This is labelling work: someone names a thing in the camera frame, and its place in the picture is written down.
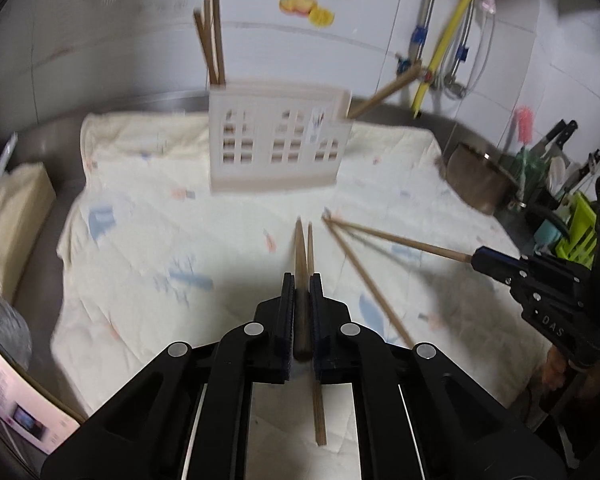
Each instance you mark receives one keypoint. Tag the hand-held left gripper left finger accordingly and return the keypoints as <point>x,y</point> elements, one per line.
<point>287,310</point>

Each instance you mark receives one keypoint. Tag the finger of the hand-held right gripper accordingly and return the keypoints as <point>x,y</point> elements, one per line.
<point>500,256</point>
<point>530,290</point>

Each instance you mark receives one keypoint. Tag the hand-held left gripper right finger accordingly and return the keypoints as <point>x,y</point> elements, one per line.
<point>316,310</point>

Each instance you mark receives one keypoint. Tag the brown wooden chopstick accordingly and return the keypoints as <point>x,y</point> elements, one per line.
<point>405,243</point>
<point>205,45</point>
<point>300,260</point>
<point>319,410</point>
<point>385,91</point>
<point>211,35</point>
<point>218,35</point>
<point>370,285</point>

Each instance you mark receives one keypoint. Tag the beige plastic utensil holder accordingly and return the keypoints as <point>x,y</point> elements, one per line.
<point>275,140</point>

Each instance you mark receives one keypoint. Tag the person's right hand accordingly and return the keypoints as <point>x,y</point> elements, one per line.
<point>555,367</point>

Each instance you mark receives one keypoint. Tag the teal plastic item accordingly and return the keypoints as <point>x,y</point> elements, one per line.
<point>552,234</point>

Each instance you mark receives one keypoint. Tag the bright green dish rack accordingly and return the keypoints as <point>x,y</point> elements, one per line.
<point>577,232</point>

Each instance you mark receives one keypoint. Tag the steel pot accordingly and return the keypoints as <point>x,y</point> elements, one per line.
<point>477,180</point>

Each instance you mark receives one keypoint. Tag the dark green plastic item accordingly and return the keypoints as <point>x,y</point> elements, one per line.
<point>530,172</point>

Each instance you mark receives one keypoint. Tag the pink bottle brush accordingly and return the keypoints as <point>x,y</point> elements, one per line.
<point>523,126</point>

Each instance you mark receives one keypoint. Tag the printed quilted mat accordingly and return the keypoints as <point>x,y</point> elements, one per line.
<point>155,260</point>

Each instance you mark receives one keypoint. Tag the metal valve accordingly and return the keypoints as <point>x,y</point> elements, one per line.
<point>455,87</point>

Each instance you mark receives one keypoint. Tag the clear plastic tube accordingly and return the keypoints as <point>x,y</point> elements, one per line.
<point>491,45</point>

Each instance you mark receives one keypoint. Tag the pink cardboard box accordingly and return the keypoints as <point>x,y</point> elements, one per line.
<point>20,400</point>

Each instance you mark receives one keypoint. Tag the bagged cream paper stack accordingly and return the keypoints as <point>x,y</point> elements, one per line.
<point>15,225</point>

